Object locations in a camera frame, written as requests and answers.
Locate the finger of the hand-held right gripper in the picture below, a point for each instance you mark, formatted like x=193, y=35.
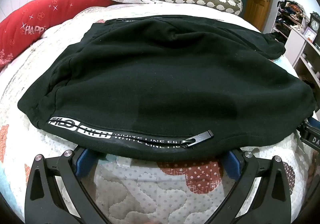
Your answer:
x=310, y=122

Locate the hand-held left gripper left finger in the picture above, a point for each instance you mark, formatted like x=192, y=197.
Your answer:
x=81, y=164

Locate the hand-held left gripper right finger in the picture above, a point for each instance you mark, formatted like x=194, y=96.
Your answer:
x=231, y=164

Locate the black pants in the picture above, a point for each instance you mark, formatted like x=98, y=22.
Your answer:
x=162, y=76

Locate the heart patterned quilt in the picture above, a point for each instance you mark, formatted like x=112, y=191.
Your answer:
x=150, y=189

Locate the white shelf cabinet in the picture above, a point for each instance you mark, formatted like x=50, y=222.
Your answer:
x=297, y=46

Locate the small pink clock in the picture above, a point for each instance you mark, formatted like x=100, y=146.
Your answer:
x=309, y=35

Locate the dark mantel clock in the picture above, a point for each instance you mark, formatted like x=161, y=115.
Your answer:
x=315, y=23

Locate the cluttered shoe rack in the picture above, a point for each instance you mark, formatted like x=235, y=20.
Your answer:
x=287, y=16

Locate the long red printed pillow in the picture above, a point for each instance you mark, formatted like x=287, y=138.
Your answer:
x=37, y=18

